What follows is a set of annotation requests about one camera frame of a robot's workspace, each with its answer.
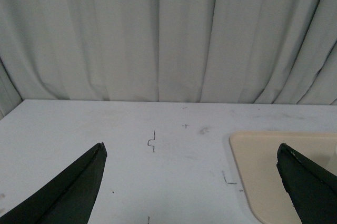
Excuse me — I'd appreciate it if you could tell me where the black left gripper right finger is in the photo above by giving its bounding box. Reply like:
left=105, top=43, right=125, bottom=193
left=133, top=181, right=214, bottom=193
left=276, top=143, right=336, bottom=223

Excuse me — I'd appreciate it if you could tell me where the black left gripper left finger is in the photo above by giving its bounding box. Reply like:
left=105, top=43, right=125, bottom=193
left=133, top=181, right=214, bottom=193
left=1, top=143, right=107, bottom=223

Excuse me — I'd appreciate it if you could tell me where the grey-white pleated curtain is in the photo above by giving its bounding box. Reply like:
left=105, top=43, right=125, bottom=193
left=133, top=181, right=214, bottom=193
left=1, top=0, right=336, bottom=116

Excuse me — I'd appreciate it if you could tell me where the beige rectangular plastic tray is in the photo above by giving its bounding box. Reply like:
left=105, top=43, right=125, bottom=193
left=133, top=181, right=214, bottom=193
left=229, top=131, right=336, bottom=223

